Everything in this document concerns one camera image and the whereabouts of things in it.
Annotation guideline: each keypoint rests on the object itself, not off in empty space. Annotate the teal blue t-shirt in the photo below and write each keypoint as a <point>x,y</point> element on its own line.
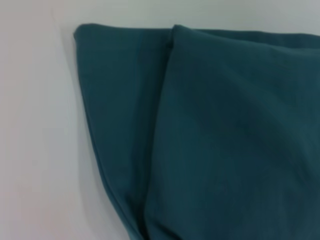
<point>212,137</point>

